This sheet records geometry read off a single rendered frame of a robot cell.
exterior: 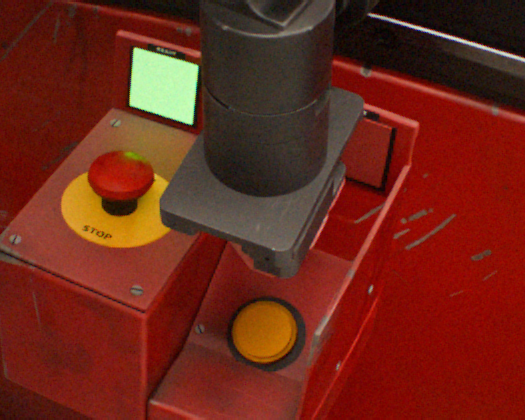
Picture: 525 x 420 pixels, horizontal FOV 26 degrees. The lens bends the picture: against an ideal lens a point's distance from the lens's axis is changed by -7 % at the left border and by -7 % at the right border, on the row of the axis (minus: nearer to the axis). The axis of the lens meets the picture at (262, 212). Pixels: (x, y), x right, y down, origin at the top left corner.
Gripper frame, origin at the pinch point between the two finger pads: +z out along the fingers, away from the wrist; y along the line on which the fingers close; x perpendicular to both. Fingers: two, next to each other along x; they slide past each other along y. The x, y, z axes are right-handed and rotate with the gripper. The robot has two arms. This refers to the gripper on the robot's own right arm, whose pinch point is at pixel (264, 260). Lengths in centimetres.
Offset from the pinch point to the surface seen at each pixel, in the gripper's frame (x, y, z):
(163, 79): 11.4, 10.7, 1.2
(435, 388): -9.3, 18.1, 39.6
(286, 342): -1.4, 0.2, 8.0
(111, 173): 10.1, 1.7, -0.3
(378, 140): -2.6, 10.8, 0.7
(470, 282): -9.3, 21.4, 26.5
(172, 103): 10.6, 10.3, 2.8
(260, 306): 0.9, 1.6, 7.5
